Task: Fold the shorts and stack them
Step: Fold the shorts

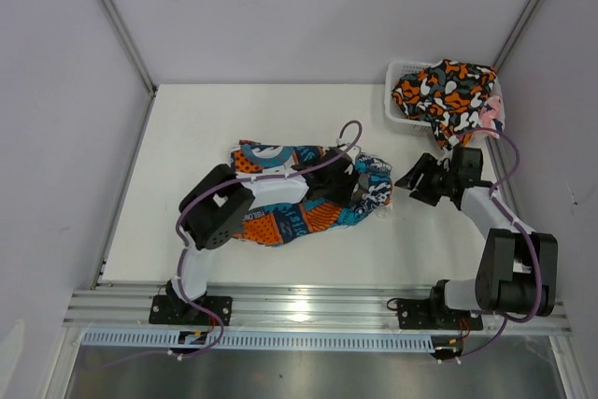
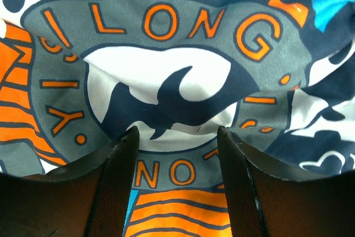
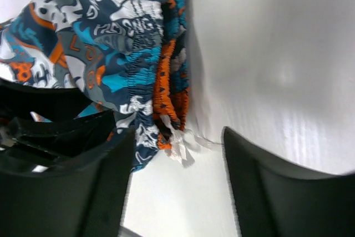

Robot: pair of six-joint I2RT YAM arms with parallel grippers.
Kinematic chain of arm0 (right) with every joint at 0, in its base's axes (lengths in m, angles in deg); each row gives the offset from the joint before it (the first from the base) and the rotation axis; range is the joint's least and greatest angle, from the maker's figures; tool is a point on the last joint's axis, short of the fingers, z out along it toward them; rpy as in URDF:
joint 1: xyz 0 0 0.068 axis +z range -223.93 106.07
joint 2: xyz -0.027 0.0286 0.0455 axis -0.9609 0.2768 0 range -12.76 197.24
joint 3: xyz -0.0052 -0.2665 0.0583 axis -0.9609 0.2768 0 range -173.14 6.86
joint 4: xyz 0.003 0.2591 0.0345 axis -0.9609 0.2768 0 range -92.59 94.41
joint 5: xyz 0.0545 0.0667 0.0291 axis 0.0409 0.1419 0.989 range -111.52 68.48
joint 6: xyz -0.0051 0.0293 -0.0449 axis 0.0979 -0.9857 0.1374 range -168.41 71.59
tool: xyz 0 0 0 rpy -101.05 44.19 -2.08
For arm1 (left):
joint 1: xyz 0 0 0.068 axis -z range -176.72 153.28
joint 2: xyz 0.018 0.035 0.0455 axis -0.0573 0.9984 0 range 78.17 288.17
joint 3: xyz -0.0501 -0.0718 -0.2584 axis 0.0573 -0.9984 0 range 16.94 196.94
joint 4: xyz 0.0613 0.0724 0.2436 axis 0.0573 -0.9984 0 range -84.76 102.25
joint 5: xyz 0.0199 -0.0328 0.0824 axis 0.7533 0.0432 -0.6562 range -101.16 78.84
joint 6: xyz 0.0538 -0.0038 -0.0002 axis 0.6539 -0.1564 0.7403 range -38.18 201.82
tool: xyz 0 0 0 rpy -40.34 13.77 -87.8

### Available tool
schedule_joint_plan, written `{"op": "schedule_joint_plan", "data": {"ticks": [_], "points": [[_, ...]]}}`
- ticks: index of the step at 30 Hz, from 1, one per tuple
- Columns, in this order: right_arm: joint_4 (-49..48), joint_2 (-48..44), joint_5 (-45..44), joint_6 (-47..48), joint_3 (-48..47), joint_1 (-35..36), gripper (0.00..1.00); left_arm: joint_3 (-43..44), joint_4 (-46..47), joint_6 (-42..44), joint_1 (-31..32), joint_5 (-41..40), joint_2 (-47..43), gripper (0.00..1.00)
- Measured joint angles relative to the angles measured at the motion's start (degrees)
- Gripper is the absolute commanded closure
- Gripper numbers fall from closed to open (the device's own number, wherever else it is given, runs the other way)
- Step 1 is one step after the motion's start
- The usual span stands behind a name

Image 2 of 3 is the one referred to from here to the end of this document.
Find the blue orange patterned shorts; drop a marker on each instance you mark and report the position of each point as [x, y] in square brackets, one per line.
[76, 73]

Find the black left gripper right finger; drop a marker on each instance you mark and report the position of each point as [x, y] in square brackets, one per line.
[266, 197]

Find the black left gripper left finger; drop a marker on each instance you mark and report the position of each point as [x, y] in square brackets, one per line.
[87, 197]

